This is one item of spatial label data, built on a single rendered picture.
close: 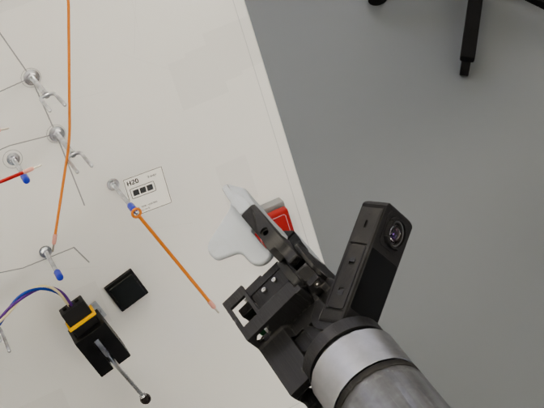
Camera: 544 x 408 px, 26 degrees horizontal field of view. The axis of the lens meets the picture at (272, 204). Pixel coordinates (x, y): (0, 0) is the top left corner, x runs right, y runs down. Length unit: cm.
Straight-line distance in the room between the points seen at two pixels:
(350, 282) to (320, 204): 183
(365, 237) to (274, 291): 9
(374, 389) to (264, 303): 16
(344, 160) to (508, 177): 39
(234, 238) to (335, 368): 18
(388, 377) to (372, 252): 13
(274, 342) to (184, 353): 56
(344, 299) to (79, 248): 55
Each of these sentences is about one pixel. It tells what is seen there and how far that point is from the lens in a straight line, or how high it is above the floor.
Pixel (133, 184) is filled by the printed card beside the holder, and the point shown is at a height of 119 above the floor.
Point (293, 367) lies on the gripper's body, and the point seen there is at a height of 152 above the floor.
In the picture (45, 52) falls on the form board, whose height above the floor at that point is 134.
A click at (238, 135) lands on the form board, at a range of 143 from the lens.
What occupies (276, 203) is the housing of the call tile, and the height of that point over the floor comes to 112.
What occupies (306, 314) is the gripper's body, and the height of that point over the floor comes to 152.
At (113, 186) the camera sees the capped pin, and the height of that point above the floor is 121.
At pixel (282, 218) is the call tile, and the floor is 113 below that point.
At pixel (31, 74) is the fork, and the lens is 134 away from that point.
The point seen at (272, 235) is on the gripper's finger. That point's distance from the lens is 96.
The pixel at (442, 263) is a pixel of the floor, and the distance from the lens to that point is 271.
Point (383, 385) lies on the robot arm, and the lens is 86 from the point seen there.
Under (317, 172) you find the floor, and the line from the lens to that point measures 281.
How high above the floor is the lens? 239
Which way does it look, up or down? 60 degrees down
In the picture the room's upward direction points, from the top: straight up
